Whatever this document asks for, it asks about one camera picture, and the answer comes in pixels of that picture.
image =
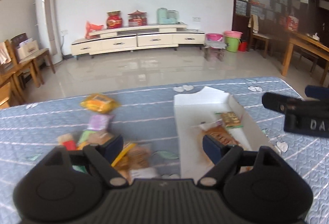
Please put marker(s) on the white gift bag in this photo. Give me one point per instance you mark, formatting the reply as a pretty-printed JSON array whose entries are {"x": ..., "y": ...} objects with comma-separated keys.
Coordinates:
[{"x": 27, "y": 48}]

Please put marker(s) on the red ceramic jar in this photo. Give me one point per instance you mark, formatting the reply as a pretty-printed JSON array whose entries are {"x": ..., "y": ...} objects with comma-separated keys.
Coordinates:
[{"x": 114, "y": 19}]

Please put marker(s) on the red cardboard tray box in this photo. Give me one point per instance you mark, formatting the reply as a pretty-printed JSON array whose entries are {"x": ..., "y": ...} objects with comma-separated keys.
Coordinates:
[{"x": 198, "y": 112}]

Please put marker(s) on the dark wooden chair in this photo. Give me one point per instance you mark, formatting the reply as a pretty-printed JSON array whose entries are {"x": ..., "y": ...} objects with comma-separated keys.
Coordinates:
[{"x": 254, "y": 34}]

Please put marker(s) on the red plastic bag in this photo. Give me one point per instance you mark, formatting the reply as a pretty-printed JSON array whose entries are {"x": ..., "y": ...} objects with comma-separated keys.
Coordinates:
[{"x": 89, "y": 27}]

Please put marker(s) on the pink plastic basin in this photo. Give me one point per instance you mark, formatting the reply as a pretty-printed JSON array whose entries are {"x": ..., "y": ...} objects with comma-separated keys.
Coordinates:
[{"x": 214, "y": 37}]

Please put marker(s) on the round red label pastry pack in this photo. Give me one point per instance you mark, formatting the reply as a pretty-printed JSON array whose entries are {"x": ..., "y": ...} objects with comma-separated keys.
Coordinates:
[{"x": 224, "y": 134}]

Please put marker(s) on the wooden chair with gift bag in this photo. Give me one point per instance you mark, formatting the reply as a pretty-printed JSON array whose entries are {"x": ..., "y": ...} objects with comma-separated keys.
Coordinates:
[{"x": 42, "y": 53}]

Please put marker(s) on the purple snack packet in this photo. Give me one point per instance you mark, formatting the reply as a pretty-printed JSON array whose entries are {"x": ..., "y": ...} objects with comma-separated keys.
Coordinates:
[{"x": 99, "y": 122}]

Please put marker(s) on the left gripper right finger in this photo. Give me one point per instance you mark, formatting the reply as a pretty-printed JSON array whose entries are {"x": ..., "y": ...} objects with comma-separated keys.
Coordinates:
[{"x": 224, "y": 158}]

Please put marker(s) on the mint green blender appliance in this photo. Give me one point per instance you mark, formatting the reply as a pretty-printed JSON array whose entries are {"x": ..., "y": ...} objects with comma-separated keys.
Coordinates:
[{"x": 165, "y": 16}]

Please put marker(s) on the beige towel on chair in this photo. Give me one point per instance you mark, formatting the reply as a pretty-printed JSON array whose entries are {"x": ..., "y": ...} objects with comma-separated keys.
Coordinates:
[{"x": 4, "y": 55}]

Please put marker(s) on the green bucket pink lid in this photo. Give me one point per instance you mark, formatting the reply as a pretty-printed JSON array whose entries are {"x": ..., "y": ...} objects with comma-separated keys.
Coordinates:
[{"x": 232, "y": 39}]

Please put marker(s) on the light green snack packet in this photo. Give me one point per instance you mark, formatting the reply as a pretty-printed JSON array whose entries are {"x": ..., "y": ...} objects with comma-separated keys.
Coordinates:
[{"x": 85, "y": 136}]

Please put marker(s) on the white floor air conditioner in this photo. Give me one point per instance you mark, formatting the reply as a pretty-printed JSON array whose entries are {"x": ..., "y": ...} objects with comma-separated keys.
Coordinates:
[{"x": 48, "y": 31}]

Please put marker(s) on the rice cracker pack red label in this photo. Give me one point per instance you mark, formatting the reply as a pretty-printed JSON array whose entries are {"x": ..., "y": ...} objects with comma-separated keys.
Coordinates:
[{"x": 67, "y": 140}]

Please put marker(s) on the red pavilion gift box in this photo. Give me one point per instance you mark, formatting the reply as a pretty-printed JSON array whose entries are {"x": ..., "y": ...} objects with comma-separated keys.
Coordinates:
[{"x": 137, "y": 18}]

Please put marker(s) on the gold snack bar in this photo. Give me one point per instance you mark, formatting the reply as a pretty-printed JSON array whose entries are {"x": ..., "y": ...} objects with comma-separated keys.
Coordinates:
[{"x": 230, "y": 119}]

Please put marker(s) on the yellow snack bag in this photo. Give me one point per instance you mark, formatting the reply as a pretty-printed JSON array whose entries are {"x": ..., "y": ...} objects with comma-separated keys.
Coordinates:
[{"x": 99, "y": 103}]

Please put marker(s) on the small wooden stool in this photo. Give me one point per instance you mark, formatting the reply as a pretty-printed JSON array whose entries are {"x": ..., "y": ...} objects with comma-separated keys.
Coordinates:
[{"x": 214, "y": 49}]

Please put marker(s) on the wooden dining table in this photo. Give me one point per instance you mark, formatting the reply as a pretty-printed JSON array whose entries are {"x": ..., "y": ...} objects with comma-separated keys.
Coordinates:
[{"x": 306, "y": 44}]

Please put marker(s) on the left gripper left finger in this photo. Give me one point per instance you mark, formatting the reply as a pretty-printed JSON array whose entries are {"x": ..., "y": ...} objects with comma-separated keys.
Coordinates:
[{"x": 101, "y": 158}]

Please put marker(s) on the wooden chair with towel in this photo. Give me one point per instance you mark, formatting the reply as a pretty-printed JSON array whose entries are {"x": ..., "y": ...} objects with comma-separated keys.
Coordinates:
[{"x": 10, "y": 73}]

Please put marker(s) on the blue quilted cherry bedspread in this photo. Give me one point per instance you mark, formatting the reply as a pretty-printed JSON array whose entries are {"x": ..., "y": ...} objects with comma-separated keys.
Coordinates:
[{"x": 146, "y": 116}]

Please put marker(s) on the clear bag of round biscuits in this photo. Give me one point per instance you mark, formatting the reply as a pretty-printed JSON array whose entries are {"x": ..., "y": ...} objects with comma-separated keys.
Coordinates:
[{"x": 132, "y": 157}]

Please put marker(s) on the white tv cabinet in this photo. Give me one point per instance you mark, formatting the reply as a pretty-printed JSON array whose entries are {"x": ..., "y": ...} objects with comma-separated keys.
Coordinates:
[{"x": 137, "y": 38}]

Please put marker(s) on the red box on table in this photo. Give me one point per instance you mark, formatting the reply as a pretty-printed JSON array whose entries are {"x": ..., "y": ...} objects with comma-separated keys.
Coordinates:
[{"x": 292, "y": 23}]

